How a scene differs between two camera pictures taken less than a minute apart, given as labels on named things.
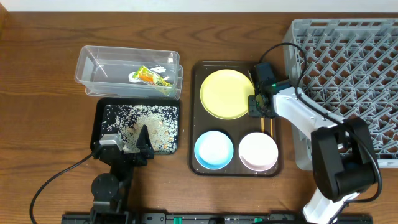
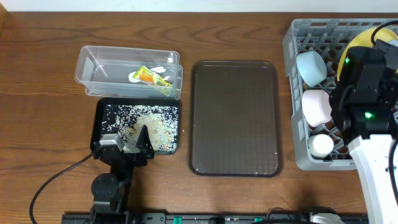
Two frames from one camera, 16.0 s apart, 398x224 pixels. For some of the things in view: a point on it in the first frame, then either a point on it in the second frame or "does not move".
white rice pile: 161,122 does not move
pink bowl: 258,151 -> 317,106
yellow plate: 224,94 -> 364,38
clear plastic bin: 117,72 does not move
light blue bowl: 213,150 -> 311,68
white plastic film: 157,68 does not move
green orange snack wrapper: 145,74 does not move
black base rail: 207,218 does not move
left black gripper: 125,154 does not move
